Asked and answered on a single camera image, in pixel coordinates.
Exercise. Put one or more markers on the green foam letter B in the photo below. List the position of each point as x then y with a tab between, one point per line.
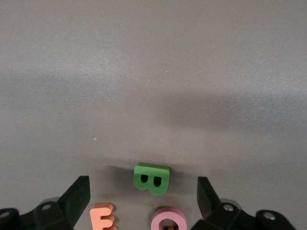
151	189

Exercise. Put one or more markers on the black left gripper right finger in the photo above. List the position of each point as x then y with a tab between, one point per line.
223	218

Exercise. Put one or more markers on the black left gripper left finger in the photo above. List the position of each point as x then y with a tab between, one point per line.
55	215

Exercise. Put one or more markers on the brown table mat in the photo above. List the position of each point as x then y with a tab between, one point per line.
144	72

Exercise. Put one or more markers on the pink foam letter Q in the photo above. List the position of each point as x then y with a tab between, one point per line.
168	212

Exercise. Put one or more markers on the orange foam letter E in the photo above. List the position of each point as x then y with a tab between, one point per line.
98	215

